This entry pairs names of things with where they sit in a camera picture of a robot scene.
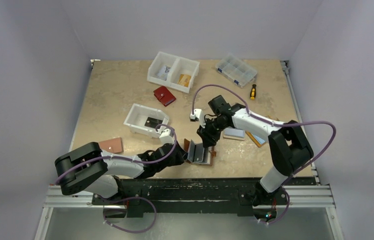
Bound blue card white tray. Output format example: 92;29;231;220
223;127;246;141

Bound pink leather card holder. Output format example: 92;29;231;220
98;137;124;154

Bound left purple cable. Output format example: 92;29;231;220
55;124;177;234

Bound yellow black screwdriver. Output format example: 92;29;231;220
250;83;257;100

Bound patterned card in bin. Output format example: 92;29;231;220
156;65;171;81

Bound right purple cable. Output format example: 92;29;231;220
191;84;337;226

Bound tan leather card holder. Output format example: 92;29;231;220
183;139;217;166

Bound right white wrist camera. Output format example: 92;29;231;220
189;108;205;127

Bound red leather card holder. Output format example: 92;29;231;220
153;86;176;107

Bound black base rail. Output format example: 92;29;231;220
92;178;288;218

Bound gold card in bin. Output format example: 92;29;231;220
178;74;191;87

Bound purple cable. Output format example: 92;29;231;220
55;124;177;234
191;84;337;226

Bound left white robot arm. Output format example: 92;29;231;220
54;142;188;205

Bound white two-compartment bin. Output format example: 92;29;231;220
147;51;200;94

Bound clear plastic organizer box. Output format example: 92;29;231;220
215;53;258;88

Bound small white plastic bin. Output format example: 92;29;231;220
124;103;170;138

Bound black card in bin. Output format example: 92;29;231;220
144;117;163;129

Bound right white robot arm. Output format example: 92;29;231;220
190;95;314;206

